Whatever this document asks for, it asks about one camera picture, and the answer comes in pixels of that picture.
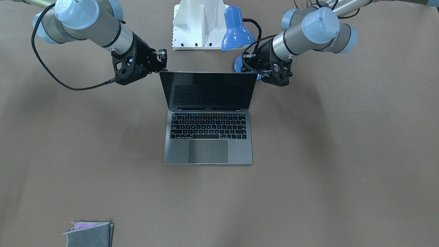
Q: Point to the blue desk lamp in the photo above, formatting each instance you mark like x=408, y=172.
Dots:
x=237, y=36

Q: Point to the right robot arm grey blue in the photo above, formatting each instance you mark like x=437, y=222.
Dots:
x=100, y=21

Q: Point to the folded grey cloth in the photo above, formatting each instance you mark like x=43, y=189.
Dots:
x=90, y=234

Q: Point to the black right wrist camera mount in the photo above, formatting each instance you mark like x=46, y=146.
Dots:
x=126, y=68

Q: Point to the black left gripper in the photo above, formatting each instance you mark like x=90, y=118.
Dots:
x=263, y=54

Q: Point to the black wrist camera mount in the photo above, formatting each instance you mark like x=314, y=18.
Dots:
x=126, y=68
x=279, y=72

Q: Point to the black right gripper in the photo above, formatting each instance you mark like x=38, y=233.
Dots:
x=144, y=51

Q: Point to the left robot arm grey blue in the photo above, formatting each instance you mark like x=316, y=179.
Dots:
x=317, y=28

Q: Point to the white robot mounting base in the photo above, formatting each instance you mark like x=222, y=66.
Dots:
x=199, y=25

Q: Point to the grey laptop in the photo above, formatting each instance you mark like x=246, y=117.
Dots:
x=208, y=122

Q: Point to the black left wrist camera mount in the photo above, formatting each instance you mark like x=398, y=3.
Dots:
x=279, y=72

